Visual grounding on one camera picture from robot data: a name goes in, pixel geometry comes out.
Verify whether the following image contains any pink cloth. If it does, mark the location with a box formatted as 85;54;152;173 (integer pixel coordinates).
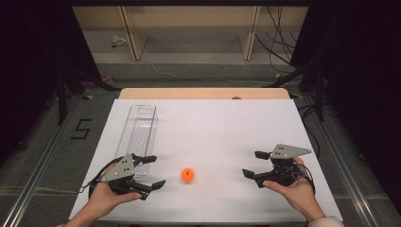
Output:
88;75;115;89

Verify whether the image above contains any crumpled grey paper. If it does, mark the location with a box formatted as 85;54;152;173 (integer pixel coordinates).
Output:
111;34;129;49

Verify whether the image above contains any metal floor rail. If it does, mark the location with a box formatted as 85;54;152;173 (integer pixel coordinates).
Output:
0;94;83;227
310;110;384;227

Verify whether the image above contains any orange ball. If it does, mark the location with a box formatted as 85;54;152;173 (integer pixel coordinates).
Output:
181;167;196;183

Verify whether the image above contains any person's right hand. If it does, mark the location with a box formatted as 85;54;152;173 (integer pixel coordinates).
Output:
262;156;327;222

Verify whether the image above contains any light wooden furniture frame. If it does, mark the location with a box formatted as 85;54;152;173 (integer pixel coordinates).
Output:
71;5;310;62

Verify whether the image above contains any white board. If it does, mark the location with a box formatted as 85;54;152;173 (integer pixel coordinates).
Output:
68;98;344;223

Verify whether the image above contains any bundle of black cables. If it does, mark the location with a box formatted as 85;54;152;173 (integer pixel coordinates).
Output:
254;5;301;74

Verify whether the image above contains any black floor cable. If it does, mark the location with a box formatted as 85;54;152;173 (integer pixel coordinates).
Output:
297;103;340;159

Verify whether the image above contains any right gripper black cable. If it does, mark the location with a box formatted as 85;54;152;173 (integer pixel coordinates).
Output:
296;163;317;195

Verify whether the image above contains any person's left hand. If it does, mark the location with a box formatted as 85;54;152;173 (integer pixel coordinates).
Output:
86;163;143;219

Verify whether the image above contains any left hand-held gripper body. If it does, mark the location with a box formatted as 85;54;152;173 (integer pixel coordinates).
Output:
99;152;143;196

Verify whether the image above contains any clear plastic tray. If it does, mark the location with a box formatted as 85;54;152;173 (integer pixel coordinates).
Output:
113;104;159;176

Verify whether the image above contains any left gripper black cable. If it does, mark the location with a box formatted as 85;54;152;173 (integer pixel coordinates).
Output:
79;156;126;201

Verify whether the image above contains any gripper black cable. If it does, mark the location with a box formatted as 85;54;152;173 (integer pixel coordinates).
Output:
79;156;126;201
296;163;317;195

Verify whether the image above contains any black metal stand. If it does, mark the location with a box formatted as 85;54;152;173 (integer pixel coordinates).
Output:
263;60;327;122
46;67;122;127

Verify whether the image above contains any dark curtain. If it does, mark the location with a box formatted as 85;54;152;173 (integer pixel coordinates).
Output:
289;0;401;216
0;0;102;165

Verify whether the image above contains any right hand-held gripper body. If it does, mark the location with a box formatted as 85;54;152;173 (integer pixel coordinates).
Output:
263;143;313;187

